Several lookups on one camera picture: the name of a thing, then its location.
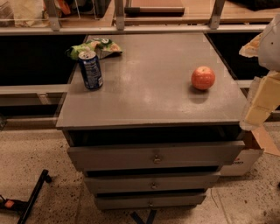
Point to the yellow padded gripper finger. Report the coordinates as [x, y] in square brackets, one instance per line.
[263, 98]

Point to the grey drawer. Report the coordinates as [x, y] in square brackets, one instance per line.
[156, 155]
[151, 182]
[150, 200]

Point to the blue soda can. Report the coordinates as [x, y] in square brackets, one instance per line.
[90, 70]

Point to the middle grey drawer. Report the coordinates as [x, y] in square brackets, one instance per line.
[151, 182]

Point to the aluminium frame rail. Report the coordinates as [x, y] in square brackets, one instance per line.
[120, 28]

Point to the top grey drawer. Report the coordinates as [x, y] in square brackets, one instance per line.
[156, 155]

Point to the bottom grey drawer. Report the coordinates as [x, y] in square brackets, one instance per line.
[150, 200]

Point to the white cardboard box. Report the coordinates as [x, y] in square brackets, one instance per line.
[257, 142]

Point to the green chip bag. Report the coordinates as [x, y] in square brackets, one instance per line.
[103, 47]

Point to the red apple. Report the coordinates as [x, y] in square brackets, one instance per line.
[203, 77]

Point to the grey drawer cabinet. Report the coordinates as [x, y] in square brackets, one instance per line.
[147, 97]

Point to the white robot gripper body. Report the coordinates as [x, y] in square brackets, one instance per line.
[270, 50]

